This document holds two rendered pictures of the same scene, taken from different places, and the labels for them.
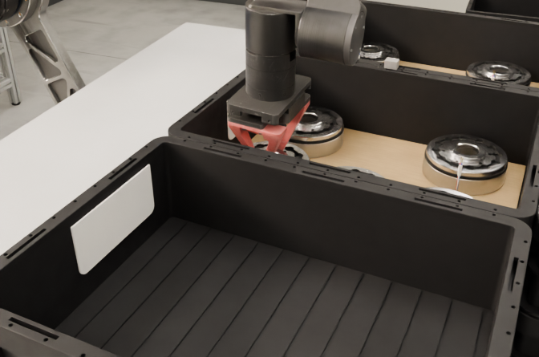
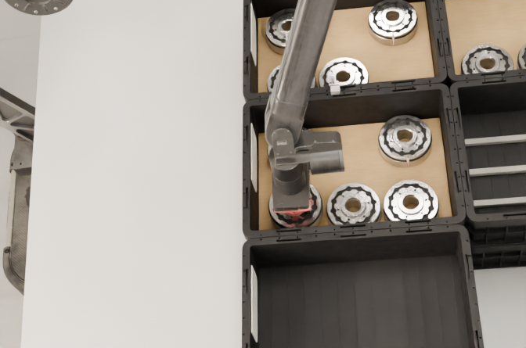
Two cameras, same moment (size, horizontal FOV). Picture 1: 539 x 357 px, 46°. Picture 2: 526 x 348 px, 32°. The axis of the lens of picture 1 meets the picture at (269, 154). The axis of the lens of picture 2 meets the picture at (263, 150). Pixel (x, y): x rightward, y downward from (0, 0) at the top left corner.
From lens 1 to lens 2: 1.16 m
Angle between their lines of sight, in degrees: 29
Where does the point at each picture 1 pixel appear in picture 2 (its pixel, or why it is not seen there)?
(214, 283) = (315, 305)
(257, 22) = (284, 173)
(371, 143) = not seen: hidden behind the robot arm
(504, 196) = (436, 157)
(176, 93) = (120, 88)
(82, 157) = (109, 203)
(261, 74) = (290, 187)
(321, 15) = (321, 158)
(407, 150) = (362, 135)
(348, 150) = not seen: hidden behind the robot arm
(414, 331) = (425, 287)
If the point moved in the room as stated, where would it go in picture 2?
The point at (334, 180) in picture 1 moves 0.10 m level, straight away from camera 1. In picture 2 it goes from (361, 236) to (340, 190)
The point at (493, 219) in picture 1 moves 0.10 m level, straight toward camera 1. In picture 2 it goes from (448, 230) to (456, 283)
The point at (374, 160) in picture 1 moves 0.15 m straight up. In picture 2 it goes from (347, 156) to (342, 116)
